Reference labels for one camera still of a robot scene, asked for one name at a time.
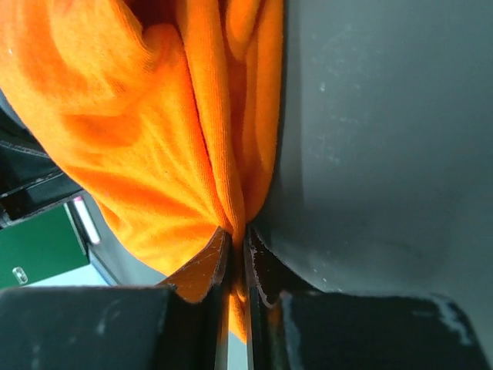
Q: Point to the orange t shirt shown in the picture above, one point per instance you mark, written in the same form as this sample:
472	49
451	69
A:
165	112

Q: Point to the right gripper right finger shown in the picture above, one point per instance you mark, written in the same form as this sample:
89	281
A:
293	325

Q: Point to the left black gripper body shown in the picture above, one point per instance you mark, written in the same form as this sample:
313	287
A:
31	183

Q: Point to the green ring binder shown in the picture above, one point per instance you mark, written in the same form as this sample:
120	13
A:
39	248

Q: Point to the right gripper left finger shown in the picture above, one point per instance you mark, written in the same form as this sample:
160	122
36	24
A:
181	323

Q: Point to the pink white marker pen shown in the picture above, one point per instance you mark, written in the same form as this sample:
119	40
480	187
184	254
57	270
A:
91	233

